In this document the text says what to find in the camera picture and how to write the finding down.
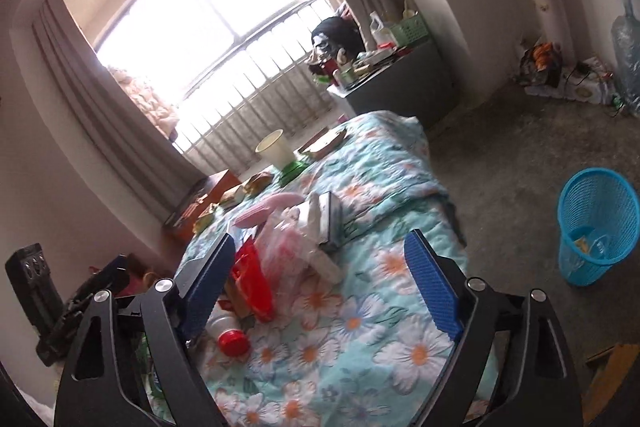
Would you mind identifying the white red bottle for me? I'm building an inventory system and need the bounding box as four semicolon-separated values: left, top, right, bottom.
205;300;250;358

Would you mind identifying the red plastic bag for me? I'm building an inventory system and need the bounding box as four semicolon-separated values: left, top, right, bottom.
231;237;276;323

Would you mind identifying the pink mesh sponge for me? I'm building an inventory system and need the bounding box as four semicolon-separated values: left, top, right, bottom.
233;192;305;229

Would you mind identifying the clear red-print plastic bag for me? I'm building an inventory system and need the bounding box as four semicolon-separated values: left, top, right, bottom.
256;204;343;291

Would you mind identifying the blue mesh trash basket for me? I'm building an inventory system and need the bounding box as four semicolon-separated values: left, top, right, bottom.
556;168;639;287

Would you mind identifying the red brown wooden box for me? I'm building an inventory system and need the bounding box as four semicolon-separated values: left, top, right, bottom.
163;170;240;245

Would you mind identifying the left grey curtain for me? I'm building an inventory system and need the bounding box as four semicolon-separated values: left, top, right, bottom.
32;0;205;223

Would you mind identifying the floral quilt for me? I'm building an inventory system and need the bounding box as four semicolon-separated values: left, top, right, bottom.
194;110;468;426

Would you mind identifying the small beige snack packet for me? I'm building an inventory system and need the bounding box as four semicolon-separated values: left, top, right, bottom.
218;184;246;209

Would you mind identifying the yellow snack packet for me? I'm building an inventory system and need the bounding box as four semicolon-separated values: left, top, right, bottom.
243;171;274;198

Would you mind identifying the white paper cup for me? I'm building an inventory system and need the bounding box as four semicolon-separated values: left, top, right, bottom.
255;129;297;171

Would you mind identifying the green wrapper under cup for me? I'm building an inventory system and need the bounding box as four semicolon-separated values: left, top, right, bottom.
278;159;310;187

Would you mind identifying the small black white box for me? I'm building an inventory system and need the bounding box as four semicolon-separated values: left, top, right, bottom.
299;192;344;255

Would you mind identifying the metal balcony railing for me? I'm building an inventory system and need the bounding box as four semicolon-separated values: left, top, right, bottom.
174;0;335;173

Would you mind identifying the clutter pile on floor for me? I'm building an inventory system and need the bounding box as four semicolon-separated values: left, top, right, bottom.
513;40;623;110

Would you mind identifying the dark grey cabinet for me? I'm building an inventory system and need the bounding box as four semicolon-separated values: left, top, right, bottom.
326;39;460;129

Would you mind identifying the empty blue water jug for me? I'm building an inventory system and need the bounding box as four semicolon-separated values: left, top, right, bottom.
611;0;640;117

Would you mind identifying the green plastic basket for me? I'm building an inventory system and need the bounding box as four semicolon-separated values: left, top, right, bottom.
390;13;430;46

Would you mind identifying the white plastic jug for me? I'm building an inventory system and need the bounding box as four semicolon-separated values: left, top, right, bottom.
370;11;397;49

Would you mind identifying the black bag on cabinet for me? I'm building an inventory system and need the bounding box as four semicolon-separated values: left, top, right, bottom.
311;16;366;60

